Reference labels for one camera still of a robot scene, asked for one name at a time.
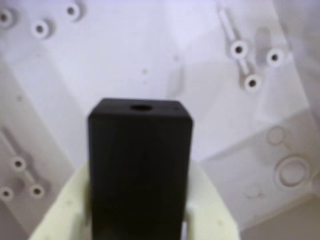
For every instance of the black rectangular block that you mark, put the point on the black rectangular block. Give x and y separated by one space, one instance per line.
140 175

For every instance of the brown cardboard sheet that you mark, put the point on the brown cardboard sheet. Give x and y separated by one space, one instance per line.
295 220

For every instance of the pale lilac plastic box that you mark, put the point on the pale lilac plastic box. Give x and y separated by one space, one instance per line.
125 50

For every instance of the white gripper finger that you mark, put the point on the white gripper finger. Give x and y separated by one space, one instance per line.
67 215
210 217

